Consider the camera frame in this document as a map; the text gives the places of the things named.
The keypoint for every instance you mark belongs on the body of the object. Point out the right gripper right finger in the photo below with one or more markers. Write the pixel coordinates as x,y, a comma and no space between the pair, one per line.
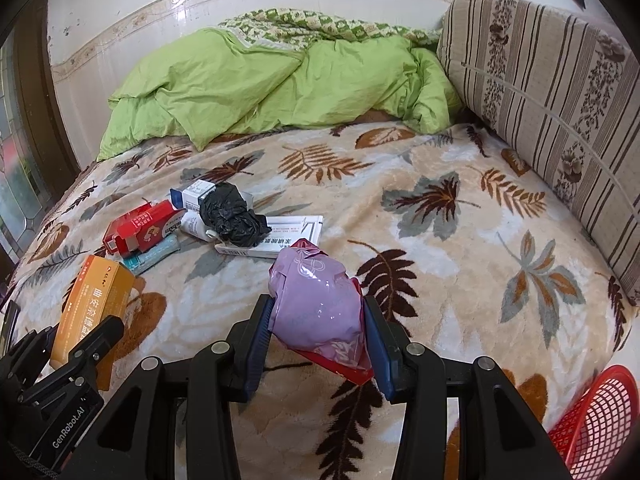
500,436

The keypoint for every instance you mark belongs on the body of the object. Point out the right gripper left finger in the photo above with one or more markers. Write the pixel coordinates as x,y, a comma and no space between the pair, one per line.
134,436

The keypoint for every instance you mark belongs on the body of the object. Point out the orange medicine box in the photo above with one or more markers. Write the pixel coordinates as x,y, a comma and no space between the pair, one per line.
102,287

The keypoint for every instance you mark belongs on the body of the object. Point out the teal and white box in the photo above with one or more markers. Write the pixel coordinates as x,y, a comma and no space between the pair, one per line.
143,261

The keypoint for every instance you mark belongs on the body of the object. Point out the red cigarette box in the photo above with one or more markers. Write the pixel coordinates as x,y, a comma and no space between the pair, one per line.
142,228

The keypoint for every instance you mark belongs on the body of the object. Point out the purple snack wrapper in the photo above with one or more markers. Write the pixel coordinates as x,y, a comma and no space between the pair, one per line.
317,311

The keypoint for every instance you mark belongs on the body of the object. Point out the white ointment tube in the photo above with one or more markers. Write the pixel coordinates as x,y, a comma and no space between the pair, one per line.
193,225

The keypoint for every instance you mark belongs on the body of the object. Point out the black plastic bag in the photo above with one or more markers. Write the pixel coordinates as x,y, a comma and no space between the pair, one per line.
224,211

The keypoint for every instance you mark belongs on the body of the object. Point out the blue and white box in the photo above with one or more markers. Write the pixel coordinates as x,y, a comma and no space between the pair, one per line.
202,193

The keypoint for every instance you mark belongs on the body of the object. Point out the long white medicine box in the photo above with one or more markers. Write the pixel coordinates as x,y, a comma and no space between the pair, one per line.
285,231

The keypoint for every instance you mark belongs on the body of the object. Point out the red plastic basket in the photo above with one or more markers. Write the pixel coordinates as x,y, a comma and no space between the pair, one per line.
591,433

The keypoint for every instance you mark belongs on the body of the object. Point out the leaf-patterned bed blanket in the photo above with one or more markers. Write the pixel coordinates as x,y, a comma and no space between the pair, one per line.
463,246

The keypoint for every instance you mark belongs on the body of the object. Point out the stained glass door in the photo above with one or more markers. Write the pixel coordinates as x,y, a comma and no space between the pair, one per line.
25,198

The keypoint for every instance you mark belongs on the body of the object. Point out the striped floral bolster cushion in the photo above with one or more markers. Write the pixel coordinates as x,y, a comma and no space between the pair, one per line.
564,94

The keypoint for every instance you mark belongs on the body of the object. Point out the green quilt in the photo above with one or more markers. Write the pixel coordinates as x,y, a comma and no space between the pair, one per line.
275,69

